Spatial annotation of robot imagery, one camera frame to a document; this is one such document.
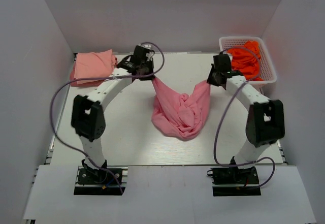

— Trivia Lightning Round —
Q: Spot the pink t shirt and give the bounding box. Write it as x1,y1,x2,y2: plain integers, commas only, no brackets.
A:
151,78,211,141

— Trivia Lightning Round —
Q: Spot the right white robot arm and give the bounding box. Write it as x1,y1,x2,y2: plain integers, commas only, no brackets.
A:
207,52,285,169

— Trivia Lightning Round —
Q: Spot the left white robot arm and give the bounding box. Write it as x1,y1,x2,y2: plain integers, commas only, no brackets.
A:
71,43,155,169

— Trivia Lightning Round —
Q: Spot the orange t shirt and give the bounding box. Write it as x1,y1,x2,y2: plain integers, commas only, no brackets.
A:
227,41,263,81

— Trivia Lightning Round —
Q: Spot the white plastic basket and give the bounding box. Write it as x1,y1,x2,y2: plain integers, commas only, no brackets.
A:
219,36,277,88

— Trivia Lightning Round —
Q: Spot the folded salmon t shirt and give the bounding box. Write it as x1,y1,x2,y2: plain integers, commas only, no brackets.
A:
70,49,117,80

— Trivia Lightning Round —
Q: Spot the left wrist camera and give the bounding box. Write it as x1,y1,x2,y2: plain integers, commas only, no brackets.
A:
139,44,155,60

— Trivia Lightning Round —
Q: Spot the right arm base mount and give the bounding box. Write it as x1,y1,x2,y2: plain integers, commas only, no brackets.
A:
207,165,261,197

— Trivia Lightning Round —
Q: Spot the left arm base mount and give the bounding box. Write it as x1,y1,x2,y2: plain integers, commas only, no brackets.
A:
74,159,128,196

